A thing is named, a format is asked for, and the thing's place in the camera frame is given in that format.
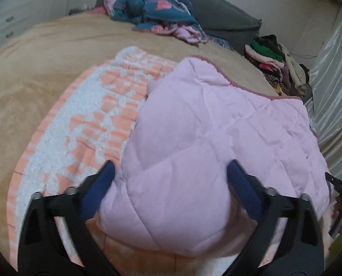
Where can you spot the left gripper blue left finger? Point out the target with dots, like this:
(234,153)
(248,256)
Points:
(41,250)

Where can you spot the pink quilted jacket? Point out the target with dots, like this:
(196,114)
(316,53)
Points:
(170,192)

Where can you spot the dark blue floral duvet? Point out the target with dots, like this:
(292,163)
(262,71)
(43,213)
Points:
(161,17)

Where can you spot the tan bed cover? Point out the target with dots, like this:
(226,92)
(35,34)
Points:
(36,67)

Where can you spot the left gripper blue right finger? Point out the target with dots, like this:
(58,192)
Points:
(300,251)

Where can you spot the grey headboard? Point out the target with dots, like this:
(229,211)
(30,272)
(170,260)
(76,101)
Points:
(219,18)

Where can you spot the white satin curtain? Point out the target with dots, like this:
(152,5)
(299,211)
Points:
(325,107)

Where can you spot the orange white fleece blanket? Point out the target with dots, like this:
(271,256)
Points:
(88,125)

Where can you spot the pile of folded clothes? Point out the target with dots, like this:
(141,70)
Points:
(278,66)

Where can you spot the green garment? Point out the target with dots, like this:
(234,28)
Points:
(335,249)

